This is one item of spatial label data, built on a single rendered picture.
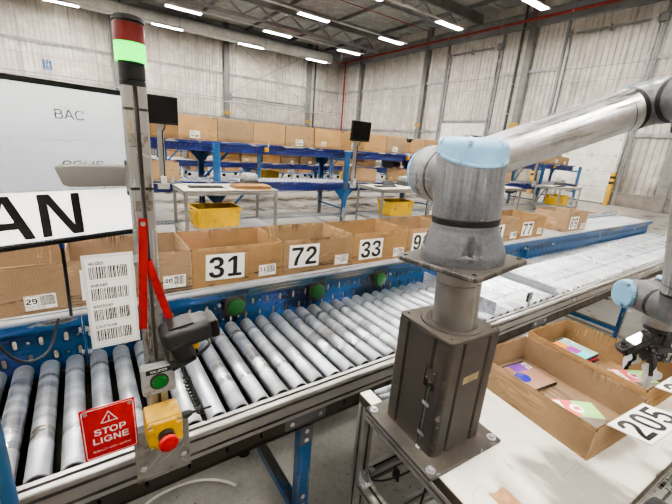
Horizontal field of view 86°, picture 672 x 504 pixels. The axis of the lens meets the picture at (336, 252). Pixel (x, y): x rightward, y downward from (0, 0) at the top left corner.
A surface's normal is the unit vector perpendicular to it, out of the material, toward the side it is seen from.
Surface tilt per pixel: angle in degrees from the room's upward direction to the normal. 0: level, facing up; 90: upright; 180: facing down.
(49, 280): 90
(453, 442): 90
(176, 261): 90
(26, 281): 91
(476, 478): 0
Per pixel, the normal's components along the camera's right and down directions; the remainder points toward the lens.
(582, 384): -0.87, 0.04
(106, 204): 0.81, 0.16
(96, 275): 0.56, 0.28
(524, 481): 0.07, -0.96
